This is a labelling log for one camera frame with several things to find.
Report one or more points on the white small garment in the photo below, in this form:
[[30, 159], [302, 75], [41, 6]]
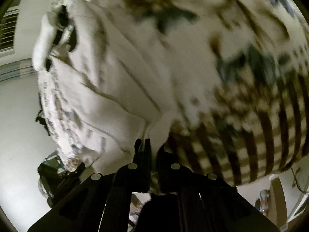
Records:
[[115, 84]]

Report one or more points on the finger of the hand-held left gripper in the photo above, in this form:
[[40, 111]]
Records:
[[63, 20]]

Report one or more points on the wooden board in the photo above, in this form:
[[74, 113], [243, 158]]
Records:
[[277, 198]]

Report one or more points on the white furniture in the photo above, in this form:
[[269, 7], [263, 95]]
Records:
[[299, 193]]

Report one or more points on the dark box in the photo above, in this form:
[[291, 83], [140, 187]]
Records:
[[54, 176]]

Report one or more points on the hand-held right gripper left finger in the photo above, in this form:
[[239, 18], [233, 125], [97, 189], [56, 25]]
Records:
[[142, 154]]

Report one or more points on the clear glass bottle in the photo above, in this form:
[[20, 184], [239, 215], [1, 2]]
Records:
[[263, 201]]

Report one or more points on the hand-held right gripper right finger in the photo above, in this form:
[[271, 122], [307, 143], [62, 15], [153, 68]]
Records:
[[164, 157]]

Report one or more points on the floral striped printed blanket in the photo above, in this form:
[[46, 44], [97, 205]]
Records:
[[241, 65]]

